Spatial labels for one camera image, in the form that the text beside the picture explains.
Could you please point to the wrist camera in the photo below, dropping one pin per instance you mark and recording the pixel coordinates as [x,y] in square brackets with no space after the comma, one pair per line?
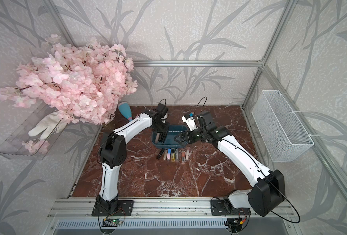
[163,111]
[202,121]

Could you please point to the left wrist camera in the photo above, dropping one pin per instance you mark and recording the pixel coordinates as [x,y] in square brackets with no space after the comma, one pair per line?
[163,111]

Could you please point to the clear acrylic wall shelf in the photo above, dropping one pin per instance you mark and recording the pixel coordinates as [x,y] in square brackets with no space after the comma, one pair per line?
[35,136]

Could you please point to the gold black lipstick tube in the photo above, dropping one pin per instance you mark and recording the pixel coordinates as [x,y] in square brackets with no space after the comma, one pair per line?
[172,155]

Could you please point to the pale pink lipstick tube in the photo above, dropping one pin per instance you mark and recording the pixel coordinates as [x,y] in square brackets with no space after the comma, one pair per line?
[187,154]

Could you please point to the green circuit board left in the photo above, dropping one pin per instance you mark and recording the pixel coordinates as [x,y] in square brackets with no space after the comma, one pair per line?
[112,222]

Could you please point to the pink cherry blossom tree crown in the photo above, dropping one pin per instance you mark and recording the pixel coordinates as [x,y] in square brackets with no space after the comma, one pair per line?
[81,83]

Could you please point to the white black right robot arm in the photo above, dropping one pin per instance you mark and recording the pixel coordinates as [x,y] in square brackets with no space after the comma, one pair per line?
[268,187]

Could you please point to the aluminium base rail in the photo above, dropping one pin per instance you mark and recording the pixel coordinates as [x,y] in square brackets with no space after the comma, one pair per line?
[153,213]

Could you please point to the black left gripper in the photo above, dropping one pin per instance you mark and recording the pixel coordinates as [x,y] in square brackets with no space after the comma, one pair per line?
[166,129]

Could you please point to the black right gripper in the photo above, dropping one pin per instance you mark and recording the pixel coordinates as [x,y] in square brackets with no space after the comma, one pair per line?
[182,139]

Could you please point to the blue pink lipstick tube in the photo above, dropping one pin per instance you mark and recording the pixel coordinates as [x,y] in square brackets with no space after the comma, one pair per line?
[168,154]

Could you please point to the teal plastic storage box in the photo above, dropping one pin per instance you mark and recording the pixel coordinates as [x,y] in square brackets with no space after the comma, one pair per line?
[174,130]

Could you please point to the beige slim lipstick tube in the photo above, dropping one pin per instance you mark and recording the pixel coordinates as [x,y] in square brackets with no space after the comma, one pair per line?
[165,154]

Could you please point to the white fabric glove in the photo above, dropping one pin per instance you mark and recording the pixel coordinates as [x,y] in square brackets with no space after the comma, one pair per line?
[50,124]

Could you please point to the white wire mesh basket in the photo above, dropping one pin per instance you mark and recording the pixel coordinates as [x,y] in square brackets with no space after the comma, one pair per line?
[284,135]

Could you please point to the silver grey lipstick tube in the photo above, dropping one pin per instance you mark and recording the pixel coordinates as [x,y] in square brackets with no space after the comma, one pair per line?
[177,155]

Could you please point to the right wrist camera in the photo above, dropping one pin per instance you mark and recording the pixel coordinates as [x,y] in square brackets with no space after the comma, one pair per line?
[202,121]

